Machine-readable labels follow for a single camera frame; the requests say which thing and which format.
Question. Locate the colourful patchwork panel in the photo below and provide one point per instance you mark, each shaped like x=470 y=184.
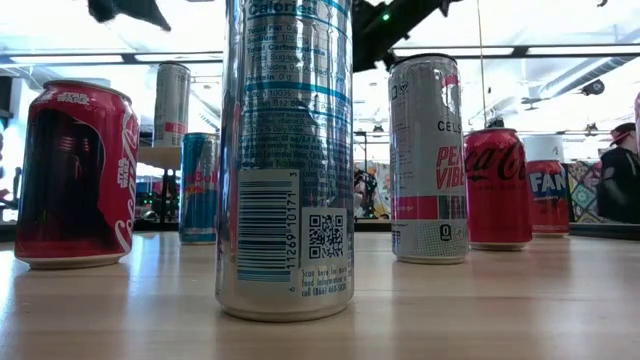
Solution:
x=582 y=195

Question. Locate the person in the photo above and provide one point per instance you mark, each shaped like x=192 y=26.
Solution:
x=620 y=185

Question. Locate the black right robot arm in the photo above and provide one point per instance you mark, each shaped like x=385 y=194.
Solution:
x=425 y=10

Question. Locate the blue Red Bull can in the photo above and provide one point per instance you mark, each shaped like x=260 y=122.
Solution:
x=197 y=200

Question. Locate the black hanging ceiling device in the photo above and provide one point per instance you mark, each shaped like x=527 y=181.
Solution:
x=593 y=87

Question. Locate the red Coca-Cola can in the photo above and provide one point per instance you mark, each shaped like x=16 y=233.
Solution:
x=500 y=200

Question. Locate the Star Wars Coca-Cola can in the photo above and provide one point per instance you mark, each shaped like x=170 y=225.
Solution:
x=75 y=175

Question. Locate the silver Red Bull can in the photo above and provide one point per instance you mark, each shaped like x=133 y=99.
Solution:
x=285 y=150

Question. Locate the silver ventilation duct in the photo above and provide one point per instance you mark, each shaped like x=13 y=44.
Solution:
x=600 y=67

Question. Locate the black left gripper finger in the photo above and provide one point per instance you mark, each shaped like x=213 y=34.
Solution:
x=125 y=10

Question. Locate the colourful cartoon poster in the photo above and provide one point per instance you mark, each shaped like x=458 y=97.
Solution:
x=382 y=175

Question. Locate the black aluminium table frame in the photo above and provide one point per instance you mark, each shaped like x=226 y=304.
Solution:
x=605 y=230

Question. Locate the black ceiling light track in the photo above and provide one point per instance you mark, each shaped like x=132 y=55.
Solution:
x=130 y=57

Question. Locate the white slim energy drink can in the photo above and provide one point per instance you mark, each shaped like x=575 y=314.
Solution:
x=171 y=100

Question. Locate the wooden shelf with black legs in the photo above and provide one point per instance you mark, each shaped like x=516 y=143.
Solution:
x=160 y=157

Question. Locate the white cylindrical object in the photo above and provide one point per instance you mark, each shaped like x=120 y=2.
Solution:
x=542 y=147

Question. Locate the red Fanta can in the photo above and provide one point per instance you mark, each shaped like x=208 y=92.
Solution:
x=547 y=200

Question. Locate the Celsius Peach Vibe can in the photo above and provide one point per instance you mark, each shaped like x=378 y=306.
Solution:
x=425 y=150

